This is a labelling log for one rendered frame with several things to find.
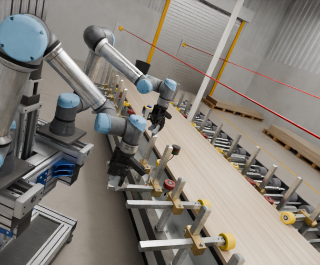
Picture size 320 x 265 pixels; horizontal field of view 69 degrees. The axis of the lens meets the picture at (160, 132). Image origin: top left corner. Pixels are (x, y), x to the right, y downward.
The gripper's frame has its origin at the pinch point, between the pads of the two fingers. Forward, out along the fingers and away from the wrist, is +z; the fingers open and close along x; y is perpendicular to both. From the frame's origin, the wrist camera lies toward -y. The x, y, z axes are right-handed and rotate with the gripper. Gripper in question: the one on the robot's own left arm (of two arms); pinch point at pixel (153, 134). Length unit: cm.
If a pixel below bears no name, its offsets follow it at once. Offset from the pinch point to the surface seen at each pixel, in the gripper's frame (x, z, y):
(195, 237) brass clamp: 58, 22, 16
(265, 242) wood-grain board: 81, 30, -32
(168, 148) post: 10.9, 4.2, -4.9
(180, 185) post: 33.9, 13.2, 5.2
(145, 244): 48, 23, 41
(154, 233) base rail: 33, 50, 8
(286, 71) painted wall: -208, -84, -921
